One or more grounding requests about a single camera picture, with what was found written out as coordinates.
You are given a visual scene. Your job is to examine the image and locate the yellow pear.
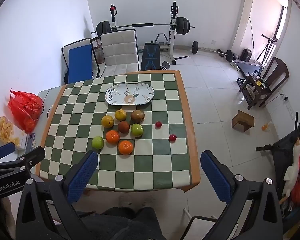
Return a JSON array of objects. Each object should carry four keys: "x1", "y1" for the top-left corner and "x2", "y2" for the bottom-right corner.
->
[{"x1": 114, "y1": 109, "x2": 127, "y2": 121}]

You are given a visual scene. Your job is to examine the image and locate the clear snack bag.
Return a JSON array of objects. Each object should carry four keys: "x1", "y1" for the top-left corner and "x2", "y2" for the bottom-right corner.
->
[{"x1": 0, "y1": 116, "x2": 28, "y2": 151}]

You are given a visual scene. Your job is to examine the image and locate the grey handheld device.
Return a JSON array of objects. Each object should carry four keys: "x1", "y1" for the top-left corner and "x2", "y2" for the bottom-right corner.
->
[{"x1": 25, "y1": 133, "x2": 36, "y2": 153}]

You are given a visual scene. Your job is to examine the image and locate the oval floral plate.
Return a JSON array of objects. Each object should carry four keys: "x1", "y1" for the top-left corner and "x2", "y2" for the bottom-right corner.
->
[{"x1": 105, "y1": 83, "x2": 155, "y2": 105}]

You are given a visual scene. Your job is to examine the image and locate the small barbell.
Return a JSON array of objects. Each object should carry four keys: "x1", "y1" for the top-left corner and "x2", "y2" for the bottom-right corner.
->
[{"x1": 187, "y1": 41, "x2": 233, "y2": 62}]

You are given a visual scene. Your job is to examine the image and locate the black workout bench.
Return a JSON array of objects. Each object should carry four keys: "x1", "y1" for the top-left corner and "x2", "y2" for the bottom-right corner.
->
[{"x1": 140, "y1": 42, "x2": 162, "y2": 71}]

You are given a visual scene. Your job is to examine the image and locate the black cable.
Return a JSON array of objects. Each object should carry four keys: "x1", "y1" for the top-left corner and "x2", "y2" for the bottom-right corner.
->
[{"x1": 46, "y1": 104, "x2": 56, "y2": 119}]

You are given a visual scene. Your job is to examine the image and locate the grey folding table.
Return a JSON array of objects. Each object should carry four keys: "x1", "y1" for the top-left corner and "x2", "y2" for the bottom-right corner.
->
[{"x1": 0, "y1": 84, "x2": 65, "y2": 180}]

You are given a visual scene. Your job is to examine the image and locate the black plastic crate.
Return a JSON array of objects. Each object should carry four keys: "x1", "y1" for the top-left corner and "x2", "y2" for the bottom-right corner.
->
[{"x1": 236, "y1": 77, "x2": 256, "y2": 101}]

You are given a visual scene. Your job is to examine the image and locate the brown pear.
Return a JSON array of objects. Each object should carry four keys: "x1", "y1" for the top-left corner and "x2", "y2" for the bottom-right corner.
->
[{"x1": 130, "y1": 110, "x2": 145, "y2": 124}]

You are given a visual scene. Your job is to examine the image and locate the white barbell rack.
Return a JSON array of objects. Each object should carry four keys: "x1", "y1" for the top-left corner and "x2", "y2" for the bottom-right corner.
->
[{"x1": 109, "y1": 2, "x2": 182, "y2": 66}]

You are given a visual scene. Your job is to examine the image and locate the person's dark trousers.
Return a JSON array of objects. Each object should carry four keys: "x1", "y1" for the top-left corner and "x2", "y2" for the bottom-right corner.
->
[{"x1": 75, "y1": 206, "x2": 167, "y2": 240}]

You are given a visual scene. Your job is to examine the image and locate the green white checkered tablecloth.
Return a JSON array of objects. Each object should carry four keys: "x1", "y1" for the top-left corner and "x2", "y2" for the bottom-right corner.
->
[{"x1": 39, "y1": 70, "x2": 201, "y2": 193}]

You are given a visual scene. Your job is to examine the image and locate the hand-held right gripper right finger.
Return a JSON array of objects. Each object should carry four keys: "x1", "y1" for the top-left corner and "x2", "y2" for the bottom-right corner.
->
[{"x1": 200, "y1": 150, "x2": 283, "y2": 240}]

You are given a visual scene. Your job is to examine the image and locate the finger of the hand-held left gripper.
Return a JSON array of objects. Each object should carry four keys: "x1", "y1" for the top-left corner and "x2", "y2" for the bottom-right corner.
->
[
  {"x1": 14, "y1": 146, "x2": 46, "y2": 170},
  {"x1": 0, "y1": 142, "x2": 16, "y2": 165}
]

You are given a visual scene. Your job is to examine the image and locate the dark red apple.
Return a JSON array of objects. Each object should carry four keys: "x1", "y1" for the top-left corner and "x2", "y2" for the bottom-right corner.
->
[{"x1": 118, "y1": 121, "x2": 130, "y2": 133}]

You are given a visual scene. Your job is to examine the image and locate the small wooden stool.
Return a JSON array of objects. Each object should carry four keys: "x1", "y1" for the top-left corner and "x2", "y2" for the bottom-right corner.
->
[{"x1": 231, "y1": 110, "x2": 255, "y2": 132}]

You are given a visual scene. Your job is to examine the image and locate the yellow orange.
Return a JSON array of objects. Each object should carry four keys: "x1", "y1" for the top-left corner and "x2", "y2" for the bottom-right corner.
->
[{"x1": 101, "y1": 115, "x2": 115, "y2": 128}]

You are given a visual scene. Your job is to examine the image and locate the exercise machine frame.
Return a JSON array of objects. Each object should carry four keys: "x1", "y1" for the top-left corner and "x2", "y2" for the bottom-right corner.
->
[{"x1": 254, "y1": 34, "x2": 278, "y2": 63}]

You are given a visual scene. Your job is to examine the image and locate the white padded chair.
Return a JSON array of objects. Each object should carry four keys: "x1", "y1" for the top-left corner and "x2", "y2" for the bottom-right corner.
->
[{"x1": 99, "y1": 29, "x2": 140, "y2": 78}]

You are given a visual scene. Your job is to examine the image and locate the white goose toy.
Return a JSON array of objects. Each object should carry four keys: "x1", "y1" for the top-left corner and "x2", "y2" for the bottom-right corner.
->
[{"x1": 281, "y1": 139, "x2": 300, "y2": 198}]

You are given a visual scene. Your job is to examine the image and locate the red plastic bag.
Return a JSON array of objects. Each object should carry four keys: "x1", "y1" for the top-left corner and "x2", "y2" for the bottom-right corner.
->
[{"x1": 7, "y1": 89, "x2": 44, "y2": 133}]

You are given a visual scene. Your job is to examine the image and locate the dark wooden chair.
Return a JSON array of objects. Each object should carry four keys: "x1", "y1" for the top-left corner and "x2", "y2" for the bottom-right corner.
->
[{"x1": 247, "y1": 57, "x2": 290, "y2": 110}]

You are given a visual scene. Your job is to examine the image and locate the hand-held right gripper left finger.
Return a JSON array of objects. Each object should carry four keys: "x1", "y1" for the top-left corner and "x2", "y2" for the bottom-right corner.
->
[{"x1": 16, "y1": 150, "x2": 99, "y2": 240}]

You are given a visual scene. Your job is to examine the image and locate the black speaker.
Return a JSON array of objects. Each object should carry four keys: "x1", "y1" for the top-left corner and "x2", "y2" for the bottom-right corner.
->
[{"x1": 241, "y1": 49, "x2": 253, "y2": 62}]

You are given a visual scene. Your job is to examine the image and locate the green apple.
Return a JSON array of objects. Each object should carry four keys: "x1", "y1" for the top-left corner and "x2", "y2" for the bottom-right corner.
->
[
  {"x1": 131, "y1": 123, "x2": 144, "y2": 138},
  {"x1": 91, "y1": 136, "x2": 104, "y2": 150}
]

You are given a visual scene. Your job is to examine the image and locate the black chair with blue cushion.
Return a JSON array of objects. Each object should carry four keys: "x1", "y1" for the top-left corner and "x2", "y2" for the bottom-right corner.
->
[{"x1": 61, "y1": 38, "x2": 101, "y2": 85}]

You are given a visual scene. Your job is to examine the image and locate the barbell with black plates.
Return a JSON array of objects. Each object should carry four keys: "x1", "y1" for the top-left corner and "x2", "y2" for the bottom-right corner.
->
[{"x1": 91, "y1": 17, "x2": 195, "y2": 36}]

